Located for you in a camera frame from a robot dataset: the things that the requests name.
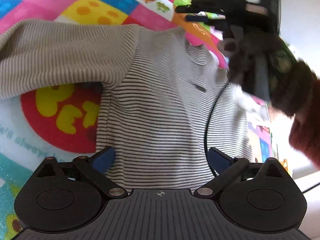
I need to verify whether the red fuzzy sleeve forearm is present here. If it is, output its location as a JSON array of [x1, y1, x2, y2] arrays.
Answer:
[[289, 80, 319, 168]]

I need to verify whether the colourful cartoon play mat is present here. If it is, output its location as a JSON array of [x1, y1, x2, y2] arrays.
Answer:
[[0, 0, 291, 240]]

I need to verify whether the black cable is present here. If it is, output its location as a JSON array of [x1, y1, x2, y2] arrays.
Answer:
[[203, 81, 232, 177]]

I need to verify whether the beige striped shirt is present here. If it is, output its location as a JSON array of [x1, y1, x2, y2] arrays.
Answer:
[[1, 20, 253, 190]]

